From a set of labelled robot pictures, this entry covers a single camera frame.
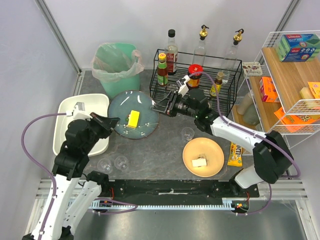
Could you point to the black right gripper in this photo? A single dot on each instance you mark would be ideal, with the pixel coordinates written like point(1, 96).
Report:
point(169, 106)

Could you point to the green sponge pack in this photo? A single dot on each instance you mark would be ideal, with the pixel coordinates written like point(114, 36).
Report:
point(298, 47)

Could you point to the yellow M&Ms candy bag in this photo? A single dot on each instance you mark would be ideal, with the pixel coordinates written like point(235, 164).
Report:
point(235, 155)

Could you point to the yellow orange packet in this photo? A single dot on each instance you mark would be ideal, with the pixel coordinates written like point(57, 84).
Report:
point(314, 88)

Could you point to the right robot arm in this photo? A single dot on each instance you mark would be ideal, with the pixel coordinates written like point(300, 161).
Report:
point(271, 155)

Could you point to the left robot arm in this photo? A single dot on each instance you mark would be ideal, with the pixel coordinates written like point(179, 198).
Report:
point(59, 220)

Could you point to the white food block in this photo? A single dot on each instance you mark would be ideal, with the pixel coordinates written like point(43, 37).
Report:
point(199, 162)

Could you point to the beige pump bottle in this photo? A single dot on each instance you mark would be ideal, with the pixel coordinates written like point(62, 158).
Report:
point(245, 103)

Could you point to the beige round plate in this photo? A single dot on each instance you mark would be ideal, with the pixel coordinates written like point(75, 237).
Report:
point(203, 147)

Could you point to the dark vinegar bottle black cap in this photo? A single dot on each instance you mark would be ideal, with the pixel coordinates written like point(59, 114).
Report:
point(171, 51)

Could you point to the clear drinking glass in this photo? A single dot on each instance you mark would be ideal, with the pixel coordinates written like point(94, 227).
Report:
point(121, 163)
point(105, 166)

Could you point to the glass oil bottle gold spout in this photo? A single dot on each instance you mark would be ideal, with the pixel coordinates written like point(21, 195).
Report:
point(200, 50)

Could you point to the white wire shelf unit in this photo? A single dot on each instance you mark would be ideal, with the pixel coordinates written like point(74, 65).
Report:
point(288, 78)

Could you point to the sauce bottle yellow cap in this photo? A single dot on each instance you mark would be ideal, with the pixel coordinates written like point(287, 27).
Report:
point(162, 71)

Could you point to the white cable duct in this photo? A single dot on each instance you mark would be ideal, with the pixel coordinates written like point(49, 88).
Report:
point(109, 204)

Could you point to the yellow butter block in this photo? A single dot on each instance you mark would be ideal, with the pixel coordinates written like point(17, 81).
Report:
point(133, 119)

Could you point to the green trash bin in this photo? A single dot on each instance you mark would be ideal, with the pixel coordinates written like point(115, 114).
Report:
point(114, 88)

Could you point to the chili sauce jar red lid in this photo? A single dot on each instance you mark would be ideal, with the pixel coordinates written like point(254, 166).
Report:
point(194, 75)

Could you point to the orange box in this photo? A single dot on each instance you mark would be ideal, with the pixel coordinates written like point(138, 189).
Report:
point(268, 91)

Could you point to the black wire rack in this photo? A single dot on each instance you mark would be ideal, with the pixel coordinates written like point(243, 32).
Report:
point(212, 64)

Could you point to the clear pink bin liner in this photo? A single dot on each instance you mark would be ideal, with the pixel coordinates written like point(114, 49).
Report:
point(116, 61)

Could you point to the white rectangular basin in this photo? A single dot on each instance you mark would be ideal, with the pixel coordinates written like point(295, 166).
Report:
point(93, 102)

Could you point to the small yellow label bottle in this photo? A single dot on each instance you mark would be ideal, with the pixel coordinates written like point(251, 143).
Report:
point(216, 86)

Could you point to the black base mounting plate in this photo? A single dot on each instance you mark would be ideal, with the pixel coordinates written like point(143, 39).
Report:
point(173, 191)

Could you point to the blue ceramic plate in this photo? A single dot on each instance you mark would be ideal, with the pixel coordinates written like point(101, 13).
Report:
point(122, 105)

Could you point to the white chocolate box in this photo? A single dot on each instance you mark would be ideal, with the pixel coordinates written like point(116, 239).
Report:
point(252, 69)

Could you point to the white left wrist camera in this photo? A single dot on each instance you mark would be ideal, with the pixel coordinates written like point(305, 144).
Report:
point(78, 112)

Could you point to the small clear glass cup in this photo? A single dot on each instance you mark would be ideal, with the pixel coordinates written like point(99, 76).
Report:
point(187, 134)

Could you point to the orange snack bag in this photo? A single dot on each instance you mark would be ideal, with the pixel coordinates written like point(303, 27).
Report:
point(295, 124)

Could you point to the yellow sponge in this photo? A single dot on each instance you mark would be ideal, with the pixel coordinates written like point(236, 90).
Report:
point(306, 94)

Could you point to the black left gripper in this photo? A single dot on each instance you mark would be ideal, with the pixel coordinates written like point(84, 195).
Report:
point(99, 124)

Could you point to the green soap dispenser bottle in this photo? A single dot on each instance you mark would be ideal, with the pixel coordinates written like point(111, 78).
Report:
point(250, 116)

